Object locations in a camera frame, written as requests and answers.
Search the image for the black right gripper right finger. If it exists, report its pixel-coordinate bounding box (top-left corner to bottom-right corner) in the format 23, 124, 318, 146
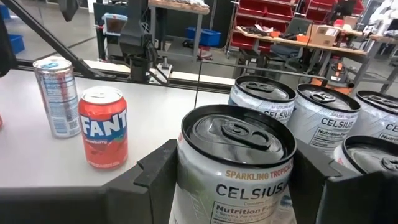
289, 140, 363, 224

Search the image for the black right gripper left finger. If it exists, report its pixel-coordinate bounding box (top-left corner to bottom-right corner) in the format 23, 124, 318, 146
102, 139, 178, 224

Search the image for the silver can black top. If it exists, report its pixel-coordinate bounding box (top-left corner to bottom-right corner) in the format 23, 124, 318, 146
287, 83, 361, 156

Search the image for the white can black top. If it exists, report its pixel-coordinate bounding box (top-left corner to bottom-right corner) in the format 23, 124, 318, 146
169, 104, 298, 224
331, 135, 398, 175
228, 75, 298, 125
348, 90, 398, 146

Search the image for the silver blue energy drink can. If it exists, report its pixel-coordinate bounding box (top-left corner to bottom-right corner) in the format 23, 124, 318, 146
32, 56, 82, 139

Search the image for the orange shop vacuum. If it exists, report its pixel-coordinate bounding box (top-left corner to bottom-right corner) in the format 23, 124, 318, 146
309, 60, 356, 95

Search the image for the grey office chair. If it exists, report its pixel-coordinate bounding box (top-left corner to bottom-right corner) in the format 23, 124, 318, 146
270, 43, 304, 63

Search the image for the long wooden workbench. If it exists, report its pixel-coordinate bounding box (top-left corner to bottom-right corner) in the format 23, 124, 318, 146
233, 26, 371, 83

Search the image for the cardboard box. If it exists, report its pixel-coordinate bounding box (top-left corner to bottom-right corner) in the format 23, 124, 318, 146
306, 24, 341, 47

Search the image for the blue plastic bin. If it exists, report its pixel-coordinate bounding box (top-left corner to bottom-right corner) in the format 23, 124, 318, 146
185, 27, 222, 47
8, 33, 25, 54

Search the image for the light blue framed tablet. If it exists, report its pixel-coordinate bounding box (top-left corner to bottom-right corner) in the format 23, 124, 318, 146
101, 12, 129, 37

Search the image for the red bin shelving rack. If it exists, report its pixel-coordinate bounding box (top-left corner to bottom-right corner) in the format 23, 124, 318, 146
303, 0, 364, 22
229, 0, 299, 52

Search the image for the wooden top workbench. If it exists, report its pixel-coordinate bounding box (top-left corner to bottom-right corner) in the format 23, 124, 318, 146
147, 0, 211, 60

